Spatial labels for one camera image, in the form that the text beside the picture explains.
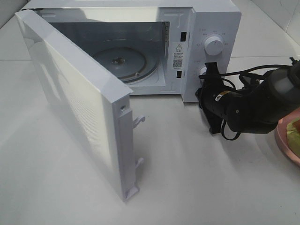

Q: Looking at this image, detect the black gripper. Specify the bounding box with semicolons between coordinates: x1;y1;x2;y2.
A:
196;62;229;135

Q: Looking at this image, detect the pink round plate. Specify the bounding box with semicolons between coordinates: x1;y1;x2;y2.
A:
275;116;300;167

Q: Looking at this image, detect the sandwich with lettuce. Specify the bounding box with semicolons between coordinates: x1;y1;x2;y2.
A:
286;118;300;153

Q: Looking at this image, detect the white microwave door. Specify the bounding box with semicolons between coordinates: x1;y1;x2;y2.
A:
15;9;145;201

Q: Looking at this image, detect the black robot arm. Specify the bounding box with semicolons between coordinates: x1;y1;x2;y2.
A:
195;58;300;140

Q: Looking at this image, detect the lower white timer knob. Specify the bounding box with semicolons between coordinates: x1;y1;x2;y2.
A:
199;67;207;79

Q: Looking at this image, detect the upper white power knob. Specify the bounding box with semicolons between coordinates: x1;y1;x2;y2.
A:
204;35;224;56

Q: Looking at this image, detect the white microwave oven body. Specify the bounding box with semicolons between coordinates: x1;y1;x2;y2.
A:
21;0;241;103

